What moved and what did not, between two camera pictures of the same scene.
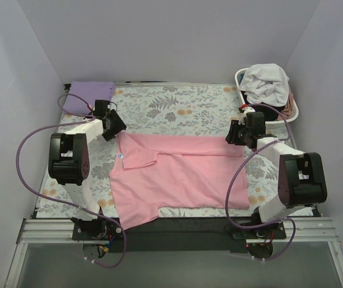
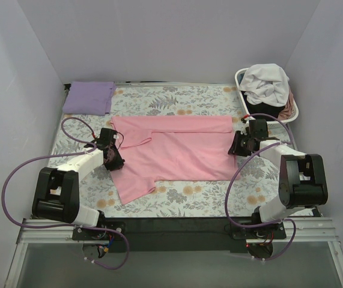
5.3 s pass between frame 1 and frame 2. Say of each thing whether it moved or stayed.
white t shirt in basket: stayed
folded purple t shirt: stayed
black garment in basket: stayed
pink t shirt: moved
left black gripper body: moved
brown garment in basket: stayed
